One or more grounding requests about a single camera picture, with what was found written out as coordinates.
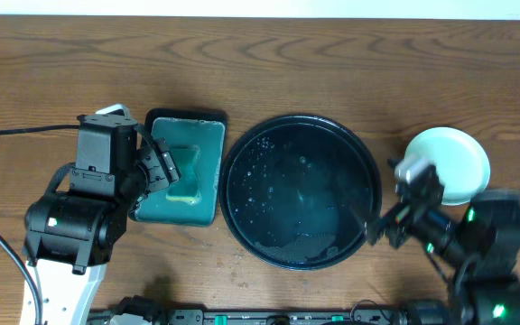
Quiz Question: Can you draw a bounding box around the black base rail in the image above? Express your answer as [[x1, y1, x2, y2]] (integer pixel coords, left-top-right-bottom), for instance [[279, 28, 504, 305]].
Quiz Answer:
[[86, 295, 423, 325]]

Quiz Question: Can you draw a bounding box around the left black cable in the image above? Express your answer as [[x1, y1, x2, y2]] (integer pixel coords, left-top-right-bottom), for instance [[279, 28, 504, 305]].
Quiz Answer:
[[0, 124, 80, 325]]

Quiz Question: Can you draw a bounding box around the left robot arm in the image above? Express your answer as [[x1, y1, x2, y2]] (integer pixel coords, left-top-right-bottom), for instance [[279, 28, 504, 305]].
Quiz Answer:
[[20, 114, 181, 324]]

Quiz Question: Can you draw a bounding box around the black rectangular water tray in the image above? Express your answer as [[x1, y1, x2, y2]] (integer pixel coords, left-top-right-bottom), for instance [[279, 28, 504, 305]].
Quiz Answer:
[[130, 108, 227, 227]]

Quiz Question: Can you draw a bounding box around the mint green plate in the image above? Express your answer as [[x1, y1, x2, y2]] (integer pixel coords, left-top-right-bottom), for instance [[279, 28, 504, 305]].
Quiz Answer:
[[405, 126, 491, 206]]

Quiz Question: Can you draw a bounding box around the yellow green sponge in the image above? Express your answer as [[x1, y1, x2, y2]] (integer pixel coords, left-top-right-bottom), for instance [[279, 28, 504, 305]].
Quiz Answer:
[[166, 145, 201, 205]]

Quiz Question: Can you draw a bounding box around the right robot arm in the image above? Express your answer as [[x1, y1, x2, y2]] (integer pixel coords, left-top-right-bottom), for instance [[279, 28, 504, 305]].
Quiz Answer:
[[361, 161, 520, 324]]

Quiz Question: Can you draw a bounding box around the black round tray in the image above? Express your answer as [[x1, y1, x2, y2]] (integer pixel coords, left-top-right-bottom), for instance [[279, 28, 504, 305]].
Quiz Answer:
[[218, 115, 383, 270]]

